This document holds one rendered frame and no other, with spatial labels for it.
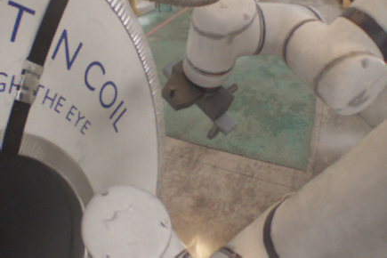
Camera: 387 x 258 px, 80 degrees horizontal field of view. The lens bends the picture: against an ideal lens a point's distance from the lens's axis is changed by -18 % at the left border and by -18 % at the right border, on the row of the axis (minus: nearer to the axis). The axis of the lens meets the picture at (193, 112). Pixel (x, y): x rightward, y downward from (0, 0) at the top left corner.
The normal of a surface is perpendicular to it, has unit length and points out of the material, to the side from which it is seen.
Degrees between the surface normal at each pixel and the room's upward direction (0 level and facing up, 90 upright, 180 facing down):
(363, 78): 89
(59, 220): 58
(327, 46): 42
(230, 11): 35
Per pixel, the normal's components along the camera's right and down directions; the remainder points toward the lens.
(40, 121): 0.90, 0.22
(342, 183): -0.97, -0.22
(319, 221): -0.97, 0.06
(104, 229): 0.04, -0.51
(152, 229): 0.18, -0.64
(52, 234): -0.35, -0.14
